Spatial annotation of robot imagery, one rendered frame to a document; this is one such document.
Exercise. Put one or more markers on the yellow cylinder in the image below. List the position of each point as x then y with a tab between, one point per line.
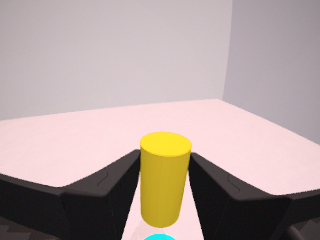
163	174

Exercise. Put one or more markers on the cyan circle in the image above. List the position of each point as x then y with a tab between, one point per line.
159	236

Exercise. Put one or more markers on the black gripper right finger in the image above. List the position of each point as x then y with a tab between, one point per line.
230	209

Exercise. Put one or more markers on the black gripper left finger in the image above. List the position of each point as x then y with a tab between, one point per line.
93	208

